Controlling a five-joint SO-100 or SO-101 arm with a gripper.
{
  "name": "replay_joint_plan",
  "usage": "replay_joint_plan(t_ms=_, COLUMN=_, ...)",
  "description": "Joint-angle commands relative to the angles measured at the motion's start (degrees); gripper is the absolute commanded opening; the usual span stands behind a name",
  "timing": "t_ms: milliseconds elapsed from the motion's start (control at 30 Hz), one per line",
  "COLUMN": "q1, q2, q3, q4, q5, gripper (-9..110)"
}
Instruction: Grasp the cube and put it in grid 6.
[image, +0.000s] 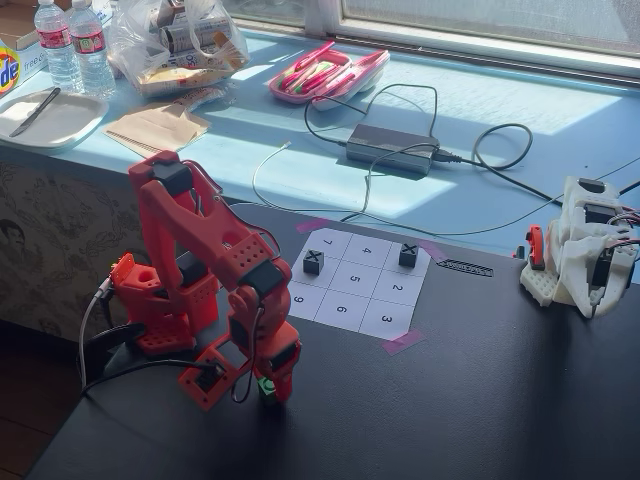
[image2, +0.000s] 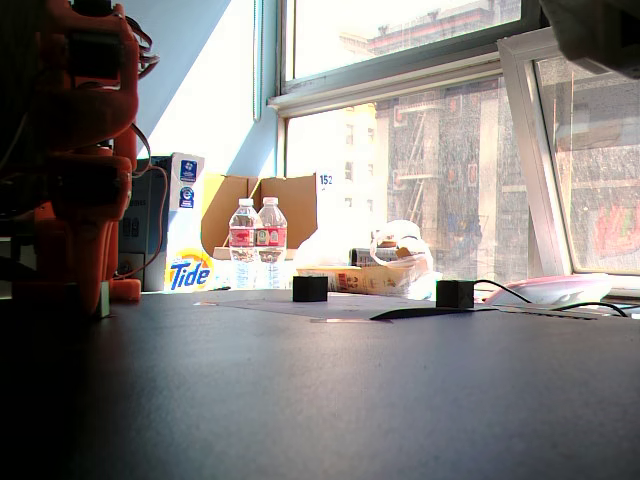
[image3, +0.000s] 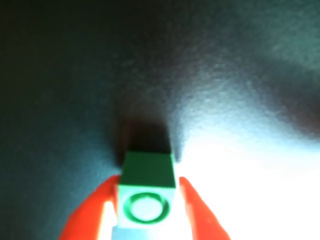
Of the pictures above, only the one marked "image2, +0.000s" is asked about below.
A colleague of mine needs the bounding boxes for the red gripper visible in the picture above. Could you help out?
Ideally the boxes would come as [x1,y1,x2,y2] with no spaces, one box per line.
[47,153,134,317]

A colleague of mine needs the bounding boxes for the white numbered grid paper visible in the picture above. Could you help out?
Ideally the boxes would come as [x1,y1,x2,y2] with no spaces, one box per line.
[194,289,494,322]

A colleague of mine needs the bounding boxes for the black cube with X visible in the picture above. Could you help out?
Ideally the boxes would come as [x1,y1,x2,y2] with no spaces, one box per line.
[292,275,330,303]
[435,279,475,309]

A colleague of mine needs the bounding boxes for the Tide detergent box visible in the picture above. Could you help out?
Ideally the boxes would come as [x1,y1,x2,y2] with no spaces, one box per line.
[118,152,217,294]

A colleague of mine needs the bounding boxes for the clear water bottle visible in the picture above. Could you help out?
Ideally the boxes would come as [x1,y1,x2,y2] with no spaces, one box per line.
[257,196,289,291]
[228,198,264,291]

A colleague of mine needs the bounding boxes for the brown cardboard box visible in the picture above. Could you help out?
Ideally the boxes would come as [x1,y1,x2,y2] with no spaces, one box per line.
[201,171,335,261]

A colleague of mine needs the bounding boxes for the translucent blind wand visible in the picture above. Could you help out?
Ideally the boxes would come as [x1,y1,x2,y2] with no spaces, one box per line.
[251,0,265,124]

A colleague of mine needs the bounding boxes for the clear plastic bag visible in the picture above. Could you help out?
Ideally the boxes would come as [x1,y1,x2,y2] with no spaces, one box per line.
[293,219,444,301]

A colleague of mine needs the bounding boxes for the pink pencil case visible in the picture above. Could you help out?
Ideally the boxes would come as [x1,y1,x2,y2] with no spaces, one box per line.
[482,272,614,307]

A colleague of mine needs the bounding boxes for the thin dark servo wire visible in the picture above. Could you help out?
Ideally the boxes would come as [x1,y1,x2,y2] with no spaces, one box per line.
[115,122,172,281]

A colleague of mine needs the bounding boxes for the window frame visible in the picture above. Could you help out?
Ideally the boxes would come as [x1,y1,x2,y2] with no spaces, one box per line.
[267,0,640,301]

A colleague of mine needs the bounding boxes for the black looped adapter cable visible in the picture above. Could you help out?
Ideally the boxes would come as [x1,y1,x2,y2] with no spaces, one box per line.
[472,278,629,319]

